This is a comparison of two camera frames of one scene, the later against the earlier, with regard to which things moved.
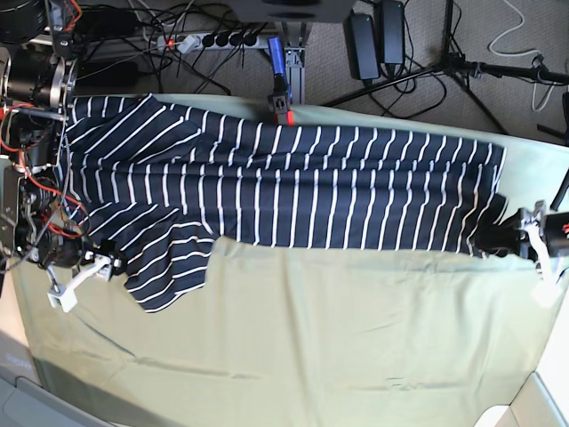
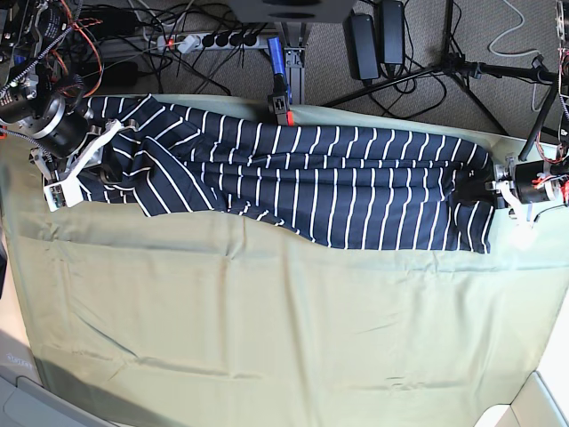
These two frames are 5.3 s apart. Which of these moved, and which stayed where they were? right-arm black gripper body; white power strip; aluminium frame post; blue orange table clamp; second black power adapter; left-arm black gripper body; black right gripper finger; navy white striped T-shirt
Moved: left-arm black gripper body; navy white striped T-shirt; black right gripper finger; right-arm black gripper body
Stayed: white power strip; blue orange table clamp; aluminium frame post; second black power adapter
